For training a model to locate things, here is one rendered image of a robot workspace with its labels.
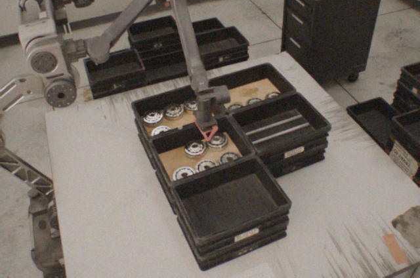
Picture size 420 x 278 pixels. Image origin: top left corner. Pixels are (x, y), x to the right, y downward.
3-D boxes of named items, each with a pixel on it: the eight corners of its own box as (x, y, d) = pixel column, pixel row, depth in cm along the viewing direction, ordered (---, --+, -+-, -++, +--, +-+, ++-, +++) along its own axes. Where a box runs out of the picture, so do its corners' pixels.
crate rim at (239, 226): (197, 246, 153) (197, 242, 151) (170, 189, 174) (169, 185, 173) (293, 208, 164) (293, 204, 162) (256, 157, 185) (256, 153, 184)
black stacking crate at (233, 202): (199, 259, 159) (197, 243, 152) (172, 203, 180) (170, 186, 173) (290, 222, 170) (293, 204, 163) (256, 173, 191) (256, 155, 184)
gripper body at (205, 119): (207, 111, 174) (207, 96, 170) (217, 126, 167) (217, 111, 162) (192, 115, 173) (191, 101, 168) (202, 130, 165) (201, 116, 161)
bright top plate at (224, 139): (210, 149, 197) (209, 149, 197) (203, 136, 204) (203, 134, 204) (230, 144, 199) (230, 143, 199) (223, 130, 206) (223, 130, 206)
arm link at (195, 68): (165, -7, 172) (168, -19, 161) (179, -10, 173) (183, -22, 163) (191, 94, 168) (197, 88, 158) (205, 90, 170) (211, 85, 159)
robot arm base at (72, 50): (65, 60, 161) (57, 33, 154) (86, 55, 163) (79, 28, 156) (67, 72, 155) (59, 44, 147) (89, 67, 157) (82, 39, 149)
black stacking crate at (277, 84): (227, 131, 213) (227, 114, 205) (204, 98, 234) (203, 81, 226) (295, 109, 224) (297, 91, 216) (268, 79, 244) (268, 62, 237)
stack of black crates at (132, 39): (141, 88, 355) (132, 41, 326) (133, 69, 376) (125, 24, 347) (186, 77, 365) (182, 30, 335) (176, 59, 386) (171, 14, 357)
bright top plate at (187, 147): (190, 158, 194) (190, 157, 193) (180, 145, 200) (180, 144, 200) (209, 149, 197) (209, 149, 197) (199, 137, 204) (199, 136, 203)
